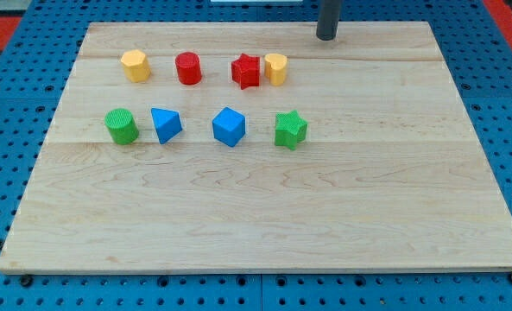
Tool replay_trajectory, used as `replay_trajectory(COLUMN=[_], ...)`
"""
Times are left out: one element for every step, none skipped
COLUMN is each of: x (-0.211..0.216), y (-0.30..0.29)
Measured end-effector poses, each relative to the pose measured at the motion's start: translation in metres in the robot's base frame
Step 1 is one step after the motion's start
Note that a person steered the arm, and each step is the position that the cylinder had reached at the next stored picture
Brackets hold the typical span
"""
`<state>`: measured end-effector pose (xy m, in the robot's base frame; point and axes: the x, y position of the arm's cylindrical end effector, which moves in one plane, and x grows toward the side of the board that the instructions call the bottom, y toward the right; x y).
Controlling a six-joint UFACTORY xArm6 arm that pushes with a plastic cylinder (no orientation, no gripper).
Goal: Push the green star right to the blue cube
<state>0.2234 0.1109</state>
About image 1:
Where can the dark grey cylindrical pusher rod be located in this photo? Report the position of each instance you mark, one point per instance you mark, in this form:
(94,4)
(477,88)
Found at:
(327,23)

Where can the green star block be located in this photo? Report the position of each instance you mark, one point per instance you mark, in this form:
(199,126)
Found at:
(290,129)

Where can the red star block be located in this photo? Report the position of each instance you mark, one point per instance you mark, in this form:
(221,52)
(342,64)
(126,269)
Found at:
(245,71)

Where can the blue cube block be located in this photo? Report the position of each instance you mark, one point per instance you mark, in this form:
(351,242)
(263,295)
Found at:
(229,127)

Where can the yellow heart block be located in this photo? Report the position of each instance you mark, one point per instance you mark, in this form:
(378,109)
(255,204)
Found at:
(276,67)

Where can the red cylinder block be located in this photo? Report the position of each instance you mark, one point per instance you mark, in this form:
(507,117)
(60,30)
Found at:
(188,68)

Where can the light wooden board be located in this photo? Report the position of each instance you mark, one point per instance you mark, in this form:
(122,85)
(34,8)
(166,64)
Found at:
(391,177)

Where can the blue triangular prism block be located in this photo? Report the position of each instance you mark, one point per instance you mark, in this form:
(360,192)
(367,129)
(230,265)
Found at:
(167,124)

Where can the yellow hexagonal block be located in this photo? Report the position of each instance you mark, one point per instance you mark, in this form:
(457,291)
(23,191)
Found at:
(135,65)

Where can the green cylinder block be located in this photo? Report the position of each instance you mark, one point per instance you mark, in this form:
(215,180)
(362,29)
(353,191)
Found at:
(121,125)

